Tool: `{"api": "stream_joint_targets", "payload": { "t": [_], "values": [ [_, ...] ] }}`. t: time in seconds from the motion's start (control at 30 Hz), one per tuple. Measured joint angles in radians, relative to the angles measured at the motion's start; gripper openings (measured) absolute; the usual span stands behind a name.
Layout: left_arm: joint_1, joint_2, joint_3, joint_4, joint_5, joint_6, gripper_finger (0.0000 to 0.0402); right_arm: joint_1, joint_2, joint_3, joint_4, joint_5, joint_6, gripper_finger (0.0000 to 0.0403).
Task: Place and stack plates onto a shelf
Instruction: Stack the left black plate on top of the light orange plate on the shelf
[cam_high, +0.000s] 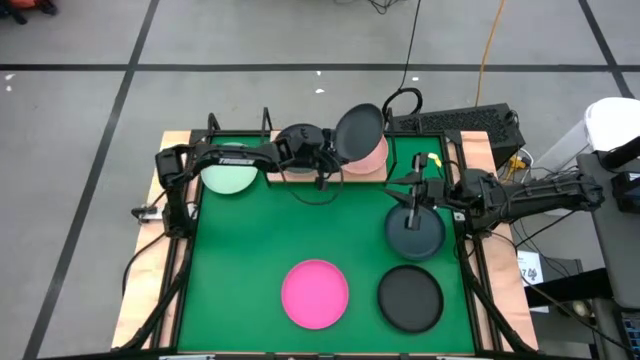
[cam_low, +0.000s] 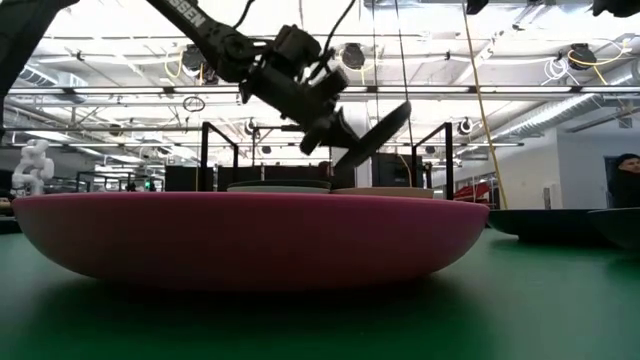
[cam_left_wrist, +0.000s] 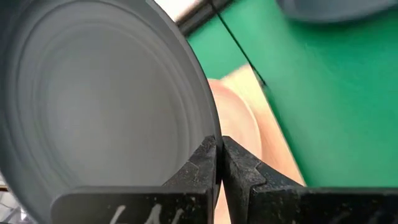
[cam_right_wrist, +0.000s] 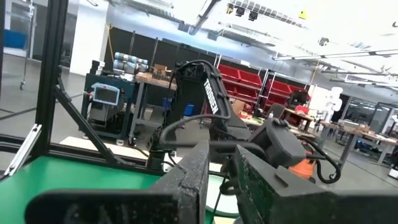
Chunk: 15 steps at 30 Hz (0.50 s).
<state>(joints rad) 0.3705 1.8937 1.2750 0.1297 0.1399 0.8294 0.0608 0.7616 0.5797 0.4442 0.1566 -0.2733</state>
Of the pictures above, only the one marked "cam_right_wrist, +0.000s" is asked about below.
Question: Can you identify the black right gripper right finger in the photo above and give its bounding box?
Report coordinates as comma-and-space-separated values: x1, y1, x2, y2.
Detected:
234, 144, 398, 224

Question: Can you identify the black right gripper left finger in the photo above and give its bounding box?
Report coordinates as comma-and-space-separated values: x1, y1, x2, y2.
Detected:
24, 139, 211, 224

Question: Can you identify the mint green plate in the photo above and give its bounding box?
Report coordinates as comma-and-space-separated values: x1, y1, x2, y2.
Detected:
205, 173, 241, 219

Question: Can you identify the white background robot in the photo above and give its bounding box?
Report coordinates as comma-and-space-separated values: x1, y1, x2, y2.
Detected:
322, 86, 343, 123

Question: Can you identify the red bin rack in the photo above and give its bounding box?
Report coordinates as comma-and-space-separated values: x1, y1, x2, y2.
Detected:
217, 63, 312, 116

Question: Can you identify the long wooden work table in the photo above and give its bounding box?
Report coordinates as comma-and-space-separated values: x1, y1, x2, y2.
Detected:
320, 119, 398, 166

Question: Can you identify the green table mat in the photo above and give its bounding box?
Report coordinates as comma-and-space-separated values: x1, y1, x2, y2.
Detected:
0, 155, 215, 224

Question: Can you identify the wooden workbench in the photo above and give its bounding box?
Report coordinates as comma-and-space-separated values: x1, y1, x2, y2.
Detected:
129, 72, 178, 146

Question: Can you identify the dark equipment cart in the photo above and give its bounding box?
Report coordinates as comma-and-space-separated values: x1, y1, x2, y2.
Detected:
81, 73, 137, 141

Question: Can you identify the light blue teach pendant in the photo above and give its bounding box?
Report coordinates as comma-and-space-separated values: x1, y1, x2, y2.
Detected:
91, 82, 121, 106

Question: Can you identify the black partition panel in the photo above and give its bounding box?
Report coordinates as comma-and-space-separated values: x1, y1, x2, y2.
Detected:
104, 26, 218, 68

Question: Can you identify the white pillar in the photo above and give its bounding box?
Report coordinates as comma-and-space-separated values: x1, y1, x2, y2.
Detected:
70, 0, 109, 76

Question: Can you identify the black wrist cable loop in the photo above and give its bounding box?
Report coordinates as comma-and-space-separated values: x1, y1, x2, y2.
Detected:
298, 136, 342, 185

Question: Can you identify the white metal bracket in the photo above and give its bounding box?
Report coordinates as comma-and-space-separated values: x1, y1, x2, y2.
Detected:
3, 123, 43, 177

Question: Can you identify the black metal table frame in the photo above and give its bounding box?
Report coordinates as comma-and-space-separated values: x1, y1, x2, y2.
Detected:
0, 0, 162, 177

